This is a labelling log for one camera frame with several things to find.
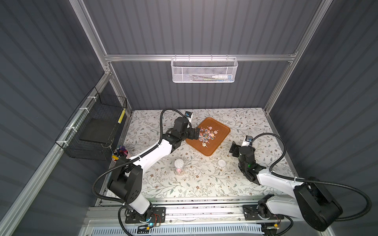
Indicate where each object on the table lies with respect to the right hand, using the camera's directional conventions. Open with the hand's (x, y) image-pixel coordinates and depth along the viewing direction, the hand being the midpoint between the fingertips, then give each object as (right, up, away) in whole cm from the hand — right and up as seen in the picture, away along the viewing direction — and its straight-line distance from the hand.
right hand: (242, 143), depth 87 cm
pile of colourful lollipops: (-20, +4, +18) cm, 27 cm away
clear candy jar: (-37, -11, -8) cm, 39 cm away
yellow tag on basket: (-70, +15, -5) cm, 72 cm away
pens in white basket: (-16, +41, +4) cm, 44 cm away
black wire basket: (-79, +7, -16) cm, 81 cm away
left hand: (-28, +9, -2) cm, 30 cm away
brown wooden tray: (-11, +2, +16) cm, 19 cm away
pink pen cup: (-70, -5, -5) cm, 70 cm away
